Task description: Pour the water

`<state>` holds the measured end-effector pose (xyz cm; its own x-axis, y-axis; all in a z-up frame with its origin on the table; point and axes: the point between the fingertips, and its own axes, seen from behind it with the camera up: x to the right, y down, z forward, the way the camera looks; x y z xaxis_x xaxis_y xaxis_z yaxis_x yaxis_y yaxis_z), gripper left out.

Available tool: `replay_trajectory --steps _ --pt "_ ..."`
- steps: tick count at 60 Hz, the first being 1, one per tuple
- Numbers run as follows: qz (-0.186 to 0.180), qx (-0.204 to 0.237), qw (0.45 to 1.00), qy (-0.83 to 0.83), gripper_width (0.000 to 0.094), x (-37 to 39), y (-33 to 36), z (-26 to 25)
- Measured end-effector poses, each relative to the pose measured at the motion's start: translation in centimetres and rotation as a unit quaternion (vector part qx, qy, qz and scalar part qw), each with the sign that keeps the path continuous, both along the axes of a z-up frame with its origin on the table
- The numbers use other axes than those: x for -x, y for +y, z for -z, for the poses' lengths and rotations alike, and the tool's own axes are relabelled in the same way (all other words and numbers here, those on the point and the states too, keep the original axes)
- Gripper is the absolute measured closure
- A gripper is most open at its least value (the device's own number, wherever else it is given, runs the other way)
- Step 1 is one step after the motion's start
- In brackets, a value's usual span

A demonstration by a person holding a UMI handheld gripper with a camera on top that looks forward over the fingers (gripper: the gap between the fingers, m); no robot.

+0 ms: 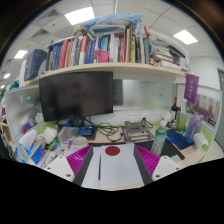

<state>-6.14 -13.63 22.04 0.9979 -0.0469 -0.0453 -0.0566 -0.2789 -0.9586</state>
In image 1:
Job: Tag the purple hanging banner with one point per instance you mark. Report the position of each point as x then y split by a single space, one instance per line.
191 87

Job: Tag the white tissue pack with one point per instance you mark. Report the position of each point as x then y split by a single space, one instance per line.
200 141

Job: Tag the dark glass wine bottle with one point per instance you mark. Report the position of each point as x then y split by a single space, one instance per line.
174 109

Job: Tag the purple translucent water bottle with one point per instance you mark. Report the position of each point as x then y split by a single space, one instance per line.
193 127

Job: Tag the white wooden wall shelf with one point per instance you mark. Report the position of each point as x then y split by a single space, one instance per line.
132 71

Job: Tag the blue small box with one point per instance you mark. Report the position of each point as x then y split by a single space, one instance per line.
86 130

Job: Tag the black computer monitor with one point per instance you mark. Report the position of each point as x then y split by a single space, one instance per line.
76 94

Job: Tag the row of colourful books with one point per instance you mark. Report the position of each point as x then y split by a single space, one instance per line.
101 44

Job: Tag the white paper with red dot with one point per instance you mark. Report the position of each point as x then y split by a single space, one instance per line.
112 167

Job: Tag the grey metal laptop stand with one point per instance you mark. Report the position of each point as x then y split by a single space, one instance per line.
136 131

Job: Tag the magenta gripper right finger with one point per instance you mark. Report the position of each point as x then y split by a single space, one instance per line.
153 167

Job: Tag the white bowl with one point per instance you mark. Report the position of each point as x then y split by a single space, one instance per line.
80 142

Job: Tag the stack of books lying flat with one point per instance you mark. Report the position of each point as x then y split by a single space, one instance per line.
166 55

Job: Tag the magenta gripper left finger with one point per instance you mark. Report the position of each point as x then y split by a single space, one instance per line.
73 167

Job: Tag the clear green-capped water bottle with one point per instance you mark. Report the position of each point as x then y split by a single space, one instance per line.
159 139

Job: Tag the dark blue box on shelf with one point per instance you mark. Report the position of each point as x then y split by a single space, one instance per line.
33 63

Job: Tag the black desk mat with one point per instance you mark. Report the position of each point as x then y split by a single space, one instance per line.
168 148

